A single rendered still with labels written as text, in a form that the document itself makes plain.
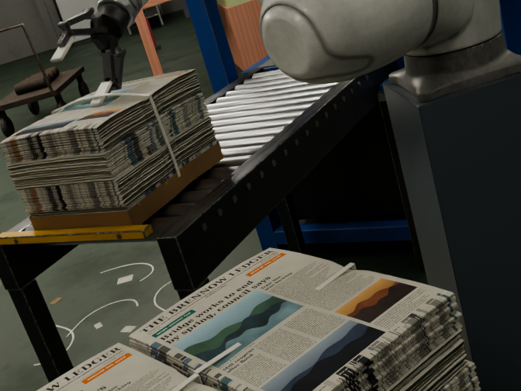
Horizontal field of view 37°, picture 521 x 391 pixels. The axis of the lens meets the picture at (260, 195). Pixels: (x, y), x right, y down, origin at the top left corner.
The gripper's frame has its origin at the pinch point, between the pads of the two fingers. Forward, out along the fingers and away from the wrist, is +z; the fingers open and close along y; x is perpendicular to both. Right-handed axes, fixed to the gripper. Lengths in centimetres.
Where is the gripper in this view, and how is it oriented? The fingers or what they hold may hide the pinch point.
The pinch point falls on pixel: (77, 80)
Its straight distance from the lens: 170.5
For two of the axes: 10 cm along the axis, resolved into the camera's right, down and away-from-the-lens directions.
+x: -8.5, 0.5, 5.2
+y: 4.5, 6.0, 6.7
